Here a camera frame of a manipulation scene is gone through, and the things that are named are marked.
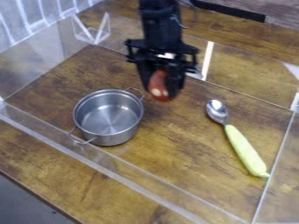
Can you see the red toy mushroom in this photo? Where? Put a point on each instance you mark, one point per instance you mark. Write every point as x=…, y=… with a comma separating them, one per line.
x=157, y=86

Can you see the clear acrylic barrier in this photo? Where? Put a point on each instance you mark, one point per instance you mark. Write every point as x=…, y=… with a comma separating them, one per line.
x=177, y=174

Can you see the small silver pot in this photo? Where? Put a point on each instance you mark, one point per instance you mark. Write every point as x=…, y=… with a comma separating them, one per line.
x=107, y=117

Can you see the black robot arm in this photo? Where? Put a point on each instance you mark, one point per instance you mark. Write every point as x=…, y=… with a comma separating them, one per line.
x=159, y=4

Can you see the black bar in background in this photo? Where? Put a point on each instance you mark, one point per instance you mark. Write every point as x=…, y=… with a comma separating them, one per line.
x=230, y=11

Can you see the spoon with yellow handle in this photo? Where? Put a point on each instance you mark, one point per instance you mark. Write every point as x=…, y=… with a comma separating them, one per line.
x=247, y=154

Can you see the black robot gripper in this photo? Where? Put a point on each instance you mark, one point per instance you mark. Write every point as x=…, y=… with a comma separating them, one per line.
x=161, y=49

